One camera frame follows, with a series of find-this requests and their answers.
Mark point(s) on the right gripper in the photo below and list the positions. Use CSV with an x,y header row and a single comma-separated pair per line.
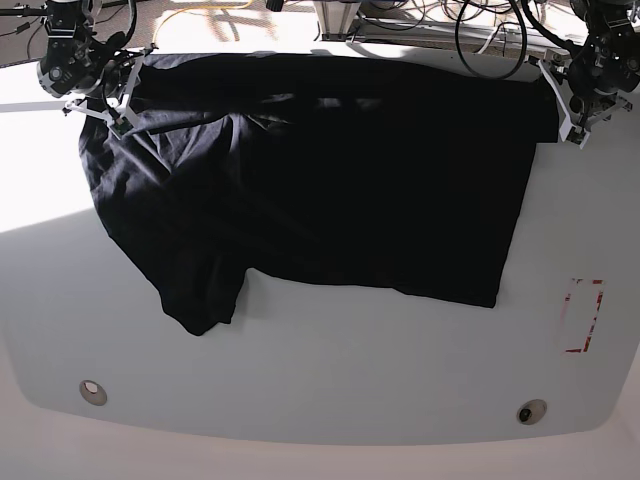
x,y
110,99

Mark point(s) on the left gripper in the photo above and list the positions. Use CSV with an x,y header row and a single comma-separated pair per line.
x,y
580,105

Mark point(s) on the black T-shirt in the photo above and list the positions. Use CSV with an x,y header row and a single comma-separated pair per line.
x,y
315,169

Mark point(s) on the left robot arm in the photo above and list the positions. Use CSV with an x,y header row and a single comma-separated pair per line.
x,y
589,80

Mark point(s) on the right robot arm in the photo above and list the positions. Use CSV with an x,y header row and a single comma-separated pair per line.
x,y
97,78

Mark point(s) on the red tape rectangle marking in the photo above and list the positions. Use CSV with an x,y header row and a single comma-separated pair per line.
x,y
581,307

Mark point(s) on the table grommet hole left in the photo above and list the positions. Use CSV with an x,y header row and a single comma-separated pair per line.
x,y
93,393

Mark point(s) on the table grommet hole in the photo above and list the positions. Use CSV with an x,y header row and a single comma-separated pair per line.
x,y
93,393
532,412

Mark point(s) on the table grommet hole right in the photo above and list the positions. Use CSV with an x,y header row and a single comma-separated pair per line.
x,y
532,412

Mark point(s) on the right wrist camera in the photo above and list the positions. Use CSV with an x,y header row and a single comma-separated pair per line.
x,y
120,126

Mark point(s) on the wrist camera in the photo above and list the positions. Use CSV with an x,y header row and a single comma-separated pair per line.
x,y
578,136
120,126

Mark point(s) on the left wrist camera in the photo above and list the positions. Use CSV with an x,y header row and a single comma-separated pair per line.
x,y
578,136

